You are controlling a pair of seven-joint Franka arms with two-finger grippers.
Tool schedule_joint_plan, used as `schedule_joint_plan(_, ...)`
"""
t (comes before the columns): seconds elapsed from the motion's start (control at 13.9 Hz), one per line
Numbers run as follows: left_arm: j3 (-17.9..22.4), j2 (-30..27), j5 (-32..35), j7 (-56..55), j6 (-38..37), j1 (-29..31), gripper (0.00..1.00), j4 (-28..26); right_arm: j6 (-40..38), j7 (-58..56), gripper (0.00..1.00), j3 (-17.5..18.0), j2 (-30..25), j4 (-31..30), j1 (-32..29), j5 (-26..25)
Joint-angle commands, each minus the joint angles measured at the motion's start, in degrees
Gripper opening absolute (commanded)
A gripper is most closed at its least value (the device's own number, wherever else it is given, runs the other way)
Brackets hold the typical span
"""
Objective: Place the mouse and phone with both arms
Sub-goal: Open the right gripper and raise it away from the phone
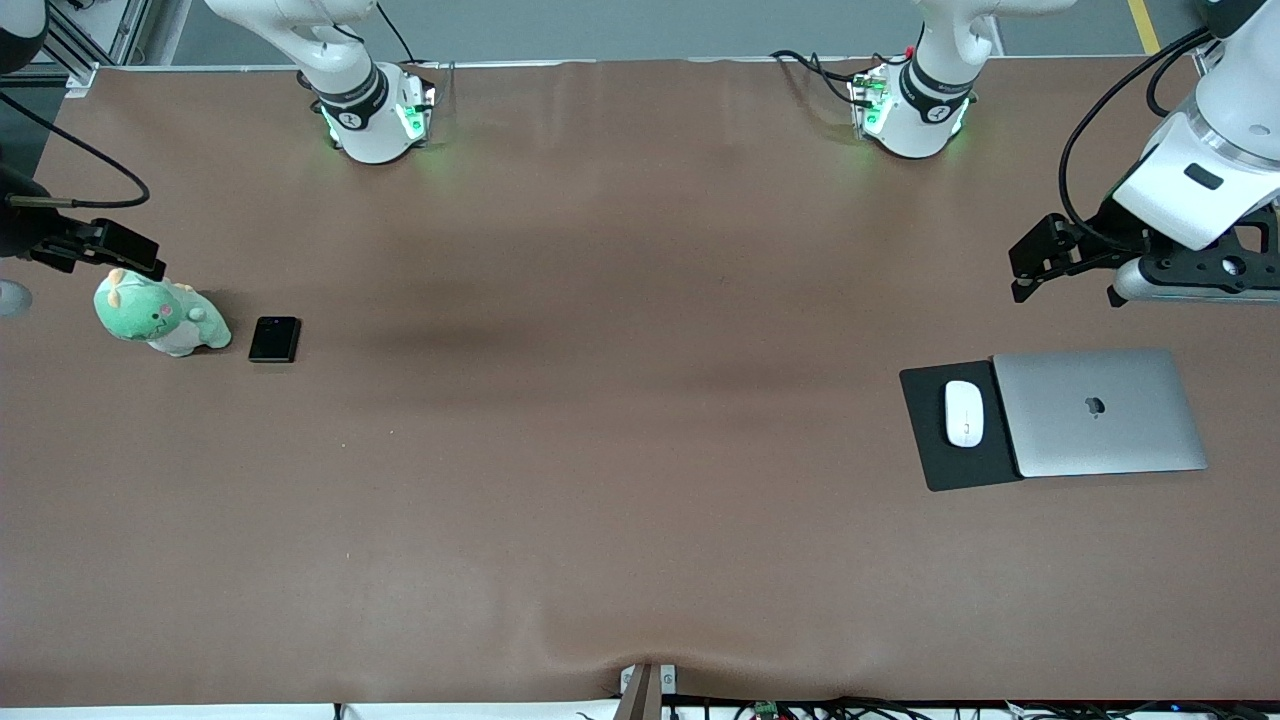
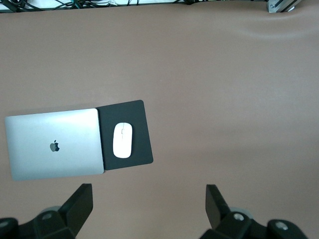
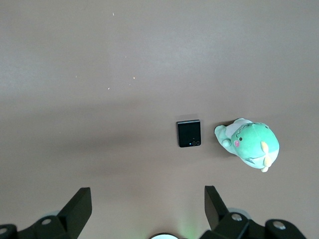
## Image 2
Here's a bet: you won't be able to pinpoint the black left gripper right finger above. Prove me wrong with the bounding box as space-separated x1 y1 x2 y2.
200 184 269 239

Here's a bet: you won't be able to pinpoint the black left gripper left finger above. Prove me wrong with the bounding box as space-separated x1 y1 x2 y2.
37 183 94 239

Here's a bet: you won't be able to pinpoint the white computer mouse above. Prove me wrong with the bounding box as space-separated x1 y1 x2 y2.
113 121 133 159

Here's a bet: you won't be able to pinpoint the black mouse pad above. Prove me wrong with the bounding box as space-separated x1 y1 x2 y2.
96 100 154 172

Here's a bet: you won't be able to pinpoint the silver laptop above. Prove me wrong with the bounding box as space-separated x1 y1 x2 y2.
4 108 105 182

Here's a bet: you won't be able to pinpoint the brown table cover mat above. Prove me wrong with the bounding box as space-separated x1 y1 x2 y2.
0 1 319 239

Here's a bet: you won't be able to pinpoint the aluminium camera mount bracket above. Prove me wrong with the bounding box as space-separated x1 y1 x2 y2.
265 0 297 13

